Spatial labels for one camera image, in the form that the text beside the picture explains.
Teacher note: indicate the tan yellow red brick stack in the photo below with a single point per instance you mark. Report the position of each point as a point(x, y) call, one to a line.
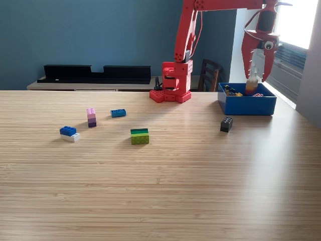
point(251, 88)

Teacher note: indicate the yellow toy digger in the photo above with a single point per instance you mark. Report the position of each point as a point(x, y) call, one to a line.
point(232, 91)

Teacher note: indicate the red and white brick stack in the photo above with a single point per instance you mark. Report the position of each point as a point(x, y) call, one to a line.
point(258, 95)

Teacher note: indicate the blue plastic bin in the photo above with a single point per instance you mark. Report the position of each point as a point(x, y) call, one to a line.
point(248, 106)

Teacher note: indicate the small blue brick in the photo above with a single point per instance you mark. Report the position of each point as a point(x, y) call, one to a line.
point(118, 113)

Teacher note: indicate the pink purple brick stack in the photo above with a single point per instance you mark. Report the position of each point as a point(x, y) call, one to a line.
point(91, 119)

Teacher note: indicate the blue and white brick stack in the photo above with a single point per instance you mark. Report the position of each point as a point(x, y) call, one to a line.
point(69, 133)

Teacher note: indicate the grey radiator unit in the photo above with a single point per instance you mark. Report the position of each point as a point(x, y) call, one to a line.
point(288, 67)

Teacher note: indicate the bright window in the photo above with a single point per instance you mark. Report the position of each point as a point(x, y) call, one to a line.
point(298, 20)

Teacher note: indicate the dark wooden chair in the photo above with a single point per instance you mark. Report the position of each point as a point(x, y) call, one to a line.
point(208, 72)

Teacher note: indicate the black brick stack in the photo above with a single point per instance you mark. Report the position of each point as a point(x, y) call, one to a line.
point(226, 125)

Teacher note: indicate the green brick stack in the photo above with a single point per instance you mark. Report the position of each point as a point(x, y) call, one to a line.
point(139, 138)

